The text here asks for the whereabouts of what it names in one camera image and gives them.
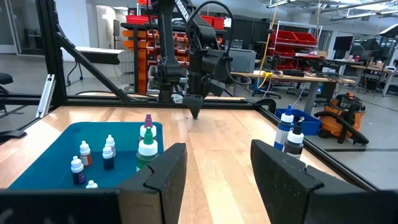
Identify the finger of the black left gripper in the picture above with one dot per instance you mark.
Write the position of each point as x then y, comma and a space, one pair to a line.
199, 102
189, 102

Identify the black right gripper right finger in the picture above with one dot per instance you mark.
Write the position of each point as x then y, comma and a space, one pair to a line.
280, 186

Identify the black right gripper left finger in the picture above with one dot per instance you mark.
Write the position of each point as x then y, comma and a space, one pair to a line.
164, 186

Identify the green-tipped food colouring bottle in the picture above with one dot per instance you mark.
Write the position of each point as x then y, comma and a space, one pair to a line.
147, 149

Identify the purple-tipped food colouring bottle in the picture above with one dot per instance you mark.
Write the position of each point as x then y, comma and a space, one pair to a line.
148, 130

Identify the blue-tipped food colouring bottle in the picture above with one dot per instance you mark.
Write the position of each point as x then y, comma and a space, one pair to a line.
284, 127

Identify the small white-capped dropper bottle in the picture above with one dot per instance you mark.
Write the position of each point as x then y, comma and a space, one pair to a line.
77, 171
91, 185
110, 144
108, 158

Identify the small orange dropper bottle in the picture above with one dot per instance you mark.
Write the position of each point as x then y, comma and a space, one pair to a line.
85, 155

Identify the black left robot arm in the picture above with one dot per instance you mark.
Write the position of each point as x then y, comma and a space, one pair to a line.
168, 46

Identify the black-tipped food colouring bottle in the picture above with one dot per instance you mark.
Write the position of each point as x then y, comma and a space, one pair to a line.
293, 138

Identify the grey metal box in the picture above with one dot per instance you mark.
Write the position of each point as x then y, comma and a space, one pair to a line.
242, 60

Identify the black shelf with orange drawers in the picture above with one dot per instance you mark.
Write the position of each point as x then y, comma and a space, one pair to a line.
143, 62

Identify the blue plastic bin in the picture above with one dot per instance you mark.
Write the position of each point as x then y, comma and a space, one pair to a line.
306, 124

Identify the orange shop vacuum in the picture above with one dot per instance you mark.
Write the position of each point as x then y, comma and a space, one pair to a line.
328, 124

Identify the shelf with red bins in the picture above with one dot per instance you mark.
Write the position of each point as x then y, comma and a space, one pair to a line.
295, 39

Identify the wooden workbench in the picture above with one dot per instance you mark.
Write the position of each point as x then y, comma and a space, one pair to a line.
311, 78

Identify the white folding table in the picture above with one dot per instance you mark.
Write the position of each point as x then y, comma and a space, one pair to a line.
93, 49

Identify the blue plastic tray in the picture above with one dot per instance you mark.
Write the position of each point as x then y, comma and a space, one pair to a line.
56, 165

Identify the black monitor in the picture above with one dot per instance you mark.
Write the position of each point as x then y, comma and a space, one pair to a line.
342, 43

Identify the silver aluminium extrusion piece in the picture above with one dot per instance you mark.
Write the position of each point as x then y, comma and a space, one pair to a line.
46, 96

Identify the black stool seat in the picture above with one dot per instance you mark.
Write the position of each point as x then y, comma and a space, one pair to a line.
4, 78

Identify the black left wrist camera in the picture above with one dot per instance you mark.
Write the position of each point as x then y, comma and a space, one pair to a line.
216, 87

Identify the black aluminium table frame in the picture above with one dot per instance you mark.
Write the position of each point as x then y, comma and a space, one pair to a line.
51, 46

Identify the black table edge bracket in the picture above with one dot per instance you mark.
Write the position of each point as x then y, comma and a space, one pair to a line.
12, 134

